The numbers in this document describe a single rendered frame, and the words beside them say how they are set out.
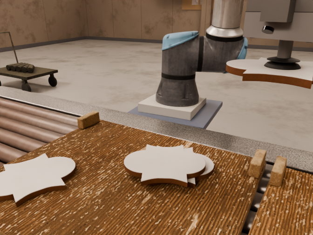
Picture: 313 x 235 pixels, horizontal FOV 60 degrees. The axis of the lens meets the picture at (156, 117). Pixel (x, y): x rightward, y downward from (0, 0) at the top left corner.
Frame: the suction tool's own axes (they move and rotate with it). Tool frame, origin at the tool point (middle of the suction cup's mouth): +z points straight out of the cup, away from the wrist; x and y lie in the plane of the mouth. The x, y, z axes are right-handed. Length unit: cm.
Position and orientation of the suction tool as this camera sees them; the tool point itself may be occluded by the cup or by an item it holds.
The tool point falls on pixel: (280, 76)
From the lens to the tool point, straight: 38.7
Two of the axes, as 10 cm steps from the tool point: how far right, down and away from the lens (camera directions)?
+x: 7.2, -2.6, 6.4
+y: 6.9, 2.7, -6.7
